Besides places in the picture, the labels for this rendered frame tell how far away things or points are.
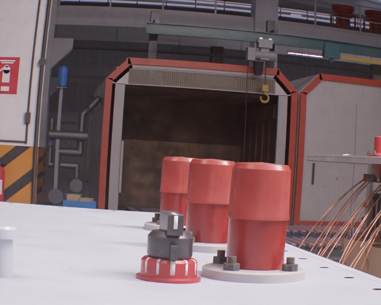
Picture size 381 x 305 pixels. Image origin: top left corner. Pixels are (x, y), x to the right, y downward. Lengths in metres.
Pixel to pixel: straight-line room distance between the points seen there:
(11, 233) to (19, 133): 10.70
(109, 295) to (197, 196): 0.53
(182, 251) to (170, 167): 0.71
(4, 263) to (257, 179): 0.31
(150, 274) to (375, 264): 3.04
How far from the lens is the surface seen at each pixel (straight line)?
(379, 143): 4.03
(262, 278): 1.06
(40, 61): 11.63
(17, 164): 11.65
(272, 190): 1.08
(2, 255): 0.95
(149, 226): 1.73
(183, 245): 1.03
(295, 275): 1.08
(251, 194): 1.08
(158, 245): 1.03
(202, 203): 1.41
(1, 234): 0.95
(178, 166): 1.73
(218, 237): 1.41
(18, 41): 11.73
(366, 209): 4.60
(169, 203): 1.74
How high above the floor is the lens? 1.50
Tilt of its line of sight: level
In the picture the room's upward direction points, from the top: 3 degrees clockwise
